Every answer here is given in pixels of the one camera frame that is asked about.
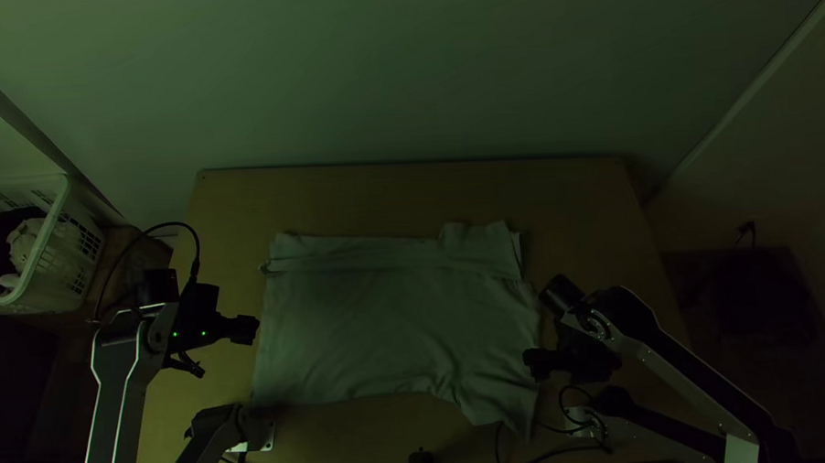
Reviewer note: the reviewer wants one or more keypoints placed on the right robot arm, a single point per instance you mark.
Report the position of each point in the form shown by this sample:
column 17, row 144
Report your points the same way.
column 671, row 363

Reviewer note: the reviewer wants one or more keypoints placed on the white laundry basket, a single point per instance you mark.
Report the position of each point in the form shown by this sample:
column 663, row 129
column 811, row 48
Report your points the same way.
column 63, row 257

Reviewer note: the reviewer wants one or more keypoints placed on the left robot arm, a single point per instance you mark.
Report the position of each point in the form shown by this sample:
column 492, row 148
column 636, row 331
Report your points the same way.
column 119, row 379

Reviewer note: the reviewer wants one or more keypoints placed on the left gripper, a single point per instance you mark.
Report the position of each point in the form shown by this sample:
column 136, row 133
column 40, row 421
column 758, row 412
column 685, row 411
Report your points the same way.
column 243, row 329

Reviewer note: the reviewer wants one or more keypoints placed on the grey t-shirt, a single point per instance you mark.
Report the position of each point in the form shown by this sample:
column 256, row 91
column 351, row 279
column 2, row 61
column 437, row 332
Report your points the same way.
column 395, row 328

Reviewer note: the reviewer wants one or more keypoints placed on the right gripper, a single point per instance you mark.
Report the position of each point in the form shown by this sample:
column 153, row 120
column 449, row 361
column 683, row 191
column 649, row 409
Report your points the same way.
column 575, row 363

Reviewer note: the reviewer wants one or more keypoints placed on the heap of clothes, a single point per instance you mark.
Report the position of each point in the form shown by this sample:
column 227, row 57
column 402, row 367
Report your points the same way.
column 22, row 248

